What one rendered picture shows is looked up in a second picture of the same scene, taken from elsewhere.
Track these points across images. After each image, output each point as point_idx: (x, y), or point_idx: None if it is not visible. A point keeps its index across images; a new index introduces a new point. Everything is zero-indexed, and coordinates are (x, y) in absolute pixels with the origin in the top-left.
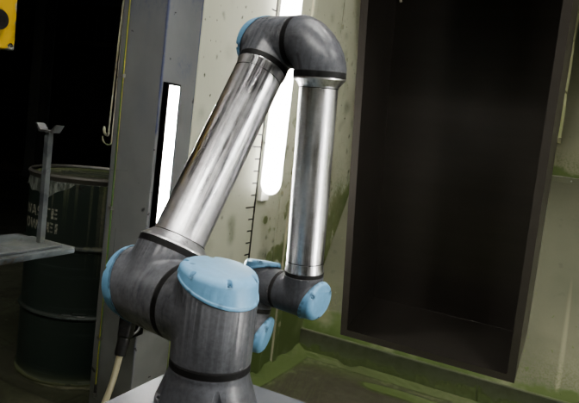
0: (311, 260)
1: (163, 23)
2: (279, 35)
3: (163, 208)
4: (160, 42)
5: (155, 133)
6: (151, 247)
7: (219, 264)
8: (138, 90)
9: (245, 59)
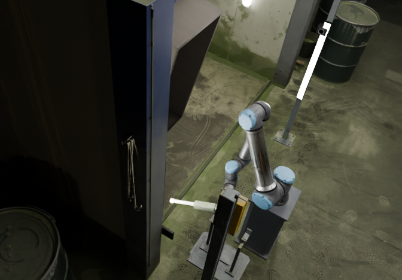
0: None
1: (165, 142)
2: (265, 116)
3: None
4: (164, 149)
5: (164, 179)
6: (276, 188)
7: (282, 173)
8: (156, 176)
9: (261, 130)
